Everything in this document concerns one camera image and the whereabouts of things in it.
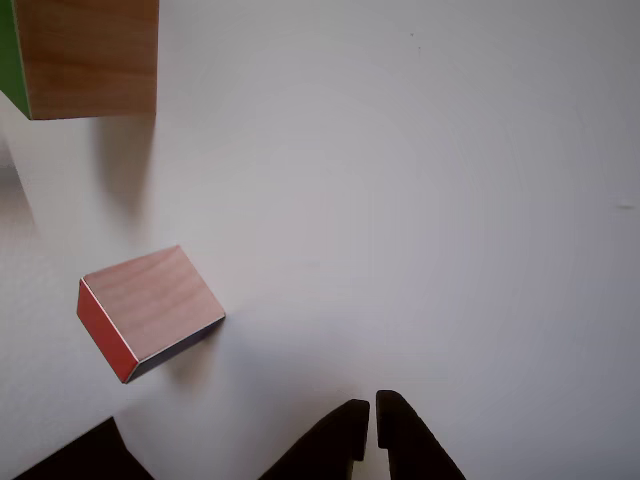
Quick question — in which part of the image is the wooden cube with green face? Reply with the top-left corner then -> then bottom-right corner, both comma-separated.
0,0 -> 160,121

